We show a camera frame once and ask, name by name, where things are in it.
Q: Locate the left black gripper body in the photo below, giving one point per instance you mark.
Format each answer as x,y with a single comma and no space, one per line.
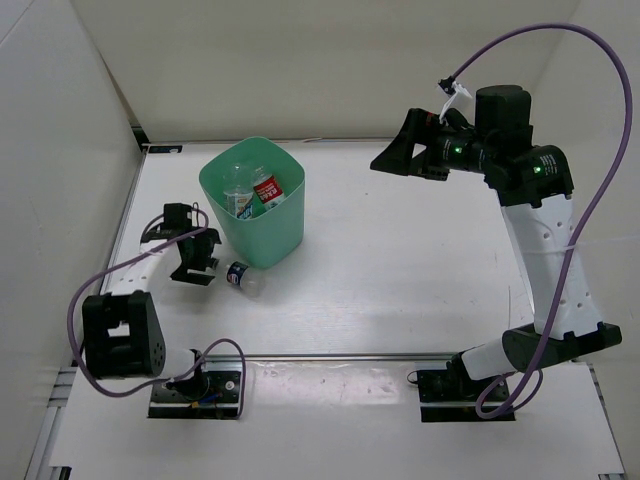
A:
202,247

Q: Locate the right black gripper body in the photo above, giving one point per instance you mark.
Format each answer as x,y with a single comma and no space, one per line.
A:
451,148

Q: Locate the blue white label clear bottle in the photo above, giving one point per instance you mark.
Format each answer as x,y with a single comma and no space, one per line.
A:
239,201

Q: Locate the Pepsi label plastic bottle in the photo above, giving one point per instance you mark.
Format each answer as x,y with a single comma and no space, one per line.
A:
249,280

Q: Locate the clear plastic bottle white cap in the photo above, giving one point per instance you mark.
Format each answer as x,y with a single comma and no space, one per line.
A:
238,178

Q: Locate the red label plastic bottle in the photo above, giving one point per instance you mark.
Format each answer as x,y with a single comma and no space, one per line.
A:
267,188

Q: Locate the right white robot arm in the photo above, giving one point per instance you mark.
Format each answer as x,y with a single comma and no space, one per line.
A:
534,188

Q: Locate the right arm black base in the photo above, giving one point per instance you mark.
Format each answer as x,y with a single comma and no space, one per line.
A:
444,396

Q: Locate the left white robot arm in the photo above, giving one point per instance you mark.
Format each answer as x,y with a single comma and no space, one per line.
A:
123,336

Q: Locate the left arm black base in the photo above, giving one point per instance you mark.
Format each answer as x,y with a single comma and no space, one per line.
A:
214,392

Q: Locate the green plastic bin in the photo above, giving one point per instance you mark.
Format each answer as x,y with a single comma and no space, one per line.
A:
270,235

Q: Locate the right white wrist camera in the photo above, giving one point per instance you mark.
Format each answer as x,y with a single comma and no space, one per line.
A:
457,96

